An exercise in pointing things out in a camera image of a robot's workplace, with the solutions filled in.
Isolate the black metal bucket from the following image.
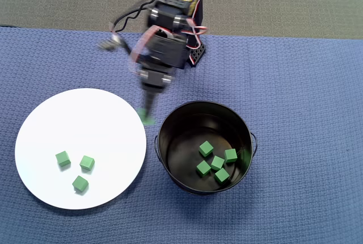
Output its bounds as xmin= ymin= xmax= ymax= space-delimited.
xmin=154 ymin=100 xmax=258 ymax=195

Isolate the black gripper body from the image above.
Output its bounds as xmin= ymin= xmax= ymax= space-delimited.
xmin=138 ymin=30 xmax=191 ymax=71

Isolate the red white servo wire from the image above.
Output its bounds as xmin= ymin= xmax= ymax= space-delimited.
xmin=129 ymin=25 xmax=161 ymax=71

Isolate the small wrist camera board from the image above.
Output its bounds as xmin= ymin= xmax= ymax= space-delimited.
xmin=98 ymin=35 xmax=133 ymax=56

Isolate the green cube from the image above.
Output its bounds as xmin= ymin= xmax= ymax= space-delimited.
xmin=55 ymin=150 xmax=71 ymax=168
xmin=79 ymin=155 xmax=96 ymax=171
xmin=199 ymin=141 xmax=214 ymax=158
xmin=71 ymin=175 xmax=90 ymax=193
xmin=224 ymin=148 xmax=238 ymax=163
xmin=196 ymin=161 xmax=212 ymax=178
xmin=137 ymin=107 xmax=156 ymax=126
xmin=214 ymin=167 xmax=230 ymax=184
xmin=210 ymin=155 xmax=226 ymax=171

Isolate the blue waffle cloth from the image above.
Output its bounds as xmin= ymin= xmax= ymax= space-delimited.
xmin=0 ymin=25 xmax=363 ymax=244

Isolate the white round plate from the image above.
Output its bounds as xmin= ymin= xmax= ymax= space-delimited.
xmin=14 ymin=87 xmax=147 ymax=210

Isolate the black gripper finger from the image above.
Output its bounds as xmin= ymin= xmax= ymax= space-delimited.
xmin=138 ymin=66 xmax=175 ymax=117

